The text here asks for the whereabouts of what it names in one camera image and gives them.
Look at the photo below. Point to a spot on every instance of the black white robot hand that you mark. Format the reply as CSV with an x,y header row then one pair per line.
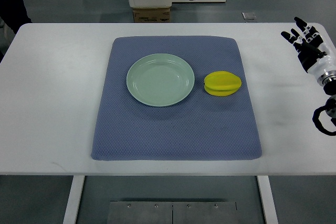
x,y
314,53

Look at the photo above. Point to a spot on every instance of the yellow starfruit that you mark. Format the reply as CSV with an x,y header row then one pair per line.
x,y
222,83

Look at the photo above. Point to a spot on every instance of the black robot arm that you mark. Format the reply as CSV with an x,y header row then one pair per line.
x,y
328,108

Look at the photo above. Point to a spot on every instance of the grey floor outlet plate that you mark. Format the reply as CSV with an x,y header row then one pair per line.
x,y
249,16

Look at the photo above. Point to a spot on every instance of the light green plate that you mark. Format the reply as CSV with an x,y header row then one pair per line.
x,y
160,80

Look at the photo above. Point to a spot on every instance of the blue textured mat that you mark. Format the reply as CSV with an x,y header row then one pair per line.
x,y
202,127

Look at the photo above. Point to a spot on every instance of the right white table leg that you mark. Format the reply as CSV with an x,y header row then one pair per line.
x,y
267,201

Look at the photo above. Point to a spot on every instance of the white table leg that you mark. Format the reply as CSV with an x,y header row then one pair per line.
x,y
267,201
74,199

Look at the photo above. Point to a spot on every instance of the cardboard box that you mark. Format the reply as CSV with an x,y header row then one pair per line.
x,y
152,15

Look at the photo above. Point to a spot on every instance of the left white table leg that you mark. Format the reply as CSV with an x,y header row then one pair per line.
x,y
74,199

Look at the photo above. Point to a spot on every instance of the person in dark clothes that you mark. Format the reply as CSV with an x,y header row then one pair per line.
x,y
14,14

